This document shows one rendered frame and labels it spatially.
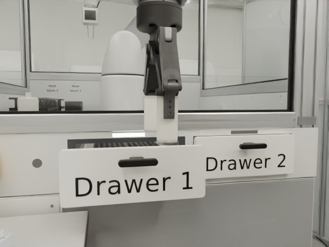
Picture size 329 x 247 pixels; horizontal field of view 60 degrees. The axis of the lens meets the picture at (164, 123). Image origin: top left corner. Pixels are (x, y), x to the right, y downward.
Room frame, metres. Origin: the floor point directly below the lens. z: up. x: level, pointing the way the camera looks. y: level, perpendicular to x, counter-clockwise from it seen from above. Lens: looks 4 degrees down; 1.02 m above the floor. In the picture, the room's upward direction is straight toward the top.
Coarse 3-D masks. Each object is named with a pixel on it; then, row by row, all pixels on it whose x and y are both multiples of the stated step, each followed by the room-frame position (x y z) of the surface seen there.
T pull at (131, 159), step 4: (120, 160) 0.52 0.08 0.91; (124, 160) 0.52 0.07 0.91; (128, 160) 0.52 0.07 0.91; (132, 160) 0.52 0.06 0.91; (136, 160) 0.52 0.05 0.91; (140, 160) 0.52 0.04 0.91; (144, 160) 0.52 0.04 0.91; (148, 160) 0.52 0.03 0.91; (152, 160) 0.53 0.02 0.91; (156, 160) 0.53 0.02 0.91; (120, 164) 0.51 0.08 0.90; (124, 164) 0.51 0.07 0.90; (128, 164) 0.52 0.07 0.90; (132, 164) 0.52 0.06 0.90; (136, 164) 0.52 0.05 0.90; (140, 164) 0.52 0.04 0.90; (144, 164) 0.52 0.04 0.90; (148, 164) 0.52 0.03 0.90; (152, 164) 0.53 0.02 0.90; (156, 164) 0.53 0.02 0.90
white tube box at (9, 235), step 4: (4, 236) 0.46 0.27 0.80; (8, 236) 0.45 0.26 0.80; (12, 236) 0.46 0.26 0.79; (0, 240) 0.45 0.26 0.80; (4, 240) 0.44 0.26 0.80; (8, 240) 0.45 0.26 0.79; (12, 240) 0.46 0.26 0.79; (0, 244) 0.43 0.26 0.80; (4, 244) 0.44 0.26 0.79; (8, 244) 0.45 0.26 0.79; (12, 244) 0.46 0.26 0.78
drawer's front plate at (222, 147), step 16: (208, 144) 0.73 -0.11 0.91; (224, 144) 0.74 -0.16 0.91; (272, 144) 0.77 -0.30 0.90; (288, 144) 0.78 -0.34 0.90; (208, 160) 0.73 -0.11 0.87; (256, 160) 0.76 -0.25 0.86; (272, 160) 0.77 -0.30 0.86; (288, 160) 0.79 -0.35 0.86; (208, 176) 0.73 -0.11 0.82; (224, 176) 0.74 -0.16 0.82; (240, 176) 0.75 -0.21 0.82
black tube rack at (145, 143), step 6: (96, 144) 0.80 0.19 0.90; (102, 144) 0.80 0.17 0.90; (108, 144) 0.80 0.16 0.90; (114, 144) 0.80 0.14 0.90; (120, 144) 0.80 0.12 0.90; (126, 144) 0.80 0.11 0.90; (132, 144) 0.80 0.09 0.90; (138, 144) 0.80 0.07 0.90; (144, 144) 0.81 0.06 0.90; (150, 144) 0.80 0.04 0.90; (156, 144) 0.80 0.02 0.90
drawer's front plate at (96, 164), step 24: (72, 168) 0.53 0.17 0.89; (96, 168) 0.54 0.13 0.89; (120, 168) 0.55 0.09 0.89; (144, 168) 0.56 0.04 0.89; (168, 168) 0.57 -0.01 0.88; (192, 168) 0.58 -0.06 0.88; (72, 192) 0.53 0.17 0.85; (96, 192) 0.54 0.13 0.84; (120, 192) 0.55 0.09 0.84; (144, 192) 0.56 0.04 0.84; (168, 192) 0.57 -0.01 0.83; (192, 192) 0.58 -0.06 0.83
